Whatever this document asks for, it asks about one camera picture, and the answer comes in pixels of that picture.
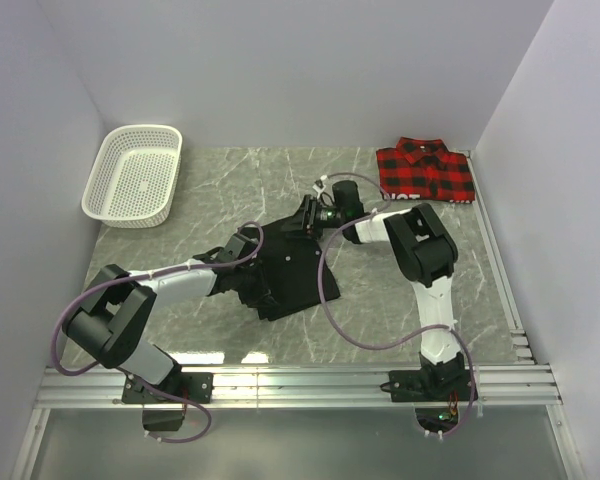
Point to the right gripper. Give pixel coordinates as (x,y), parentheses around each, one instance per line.
(306,224)

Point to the black long sleeve shirt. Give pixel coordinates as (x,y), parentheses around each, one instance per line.
(282,278)

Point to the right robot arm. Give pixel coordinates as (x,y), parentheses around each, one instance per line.
(426,255)

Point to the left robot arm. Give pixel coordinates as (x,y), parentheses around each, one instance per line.
(109,319)

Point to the folded black shirt under plaid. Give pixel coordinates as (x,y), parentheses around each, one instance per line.
(418,197)

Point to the red black plaid shirt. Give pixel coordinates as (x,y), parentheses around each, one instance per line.
(425,167)

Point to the white perforated plastic basket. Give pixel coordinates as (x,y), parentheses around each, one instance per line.
(134,176)

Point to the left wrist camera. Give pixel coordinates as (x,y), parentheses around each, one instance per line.
(239,246)

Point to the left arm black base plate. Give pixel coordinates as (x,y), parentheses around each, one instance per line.
(196,386)

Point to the black box under rail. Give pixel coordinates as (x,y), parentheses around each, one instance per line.
(156,421)

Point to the aluminium front rail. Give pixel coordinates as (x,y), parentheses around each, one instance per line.
(313,386)

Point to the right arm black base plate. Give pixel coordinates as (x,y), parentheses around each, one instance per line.
(419,386)

